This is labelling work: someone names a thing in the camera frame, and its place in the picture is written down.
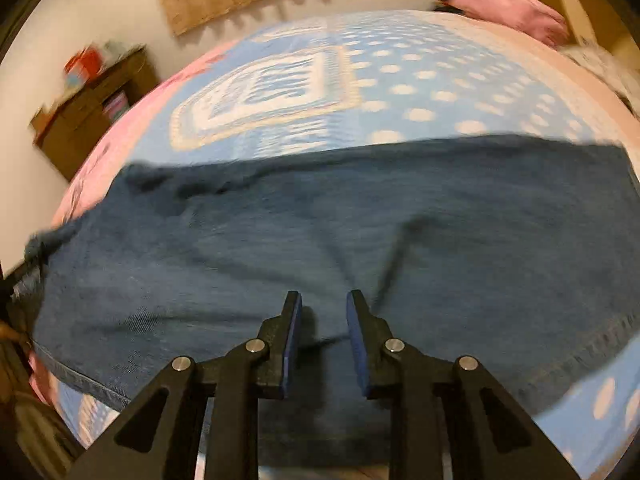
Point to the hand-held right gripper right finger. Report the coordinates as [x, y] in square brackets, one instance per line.
[354, 340]

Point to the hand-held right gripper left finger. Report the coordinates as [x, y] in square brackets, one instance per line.
[296, 340]

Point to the blue denim jeans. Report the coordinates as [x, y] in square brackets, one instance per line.
[325, 230]

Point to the bed with patterned sheet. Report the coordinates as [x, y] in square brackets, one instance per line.
[400, 80]

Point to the stack of pastel boxes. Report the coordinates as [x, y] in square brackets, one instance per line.
[116, 105]

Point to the brown wooden desk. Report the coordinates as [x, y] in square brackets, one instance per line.
[90, 115]

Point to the folded pink blanket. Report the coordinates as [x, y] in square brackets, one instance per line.
[510, 10]

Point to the patterned grey pillow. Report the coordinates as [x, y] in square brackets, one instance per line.
[602, 67]

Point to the cream and brown headboard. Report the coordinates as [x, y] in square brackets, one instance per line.
[580, 0]

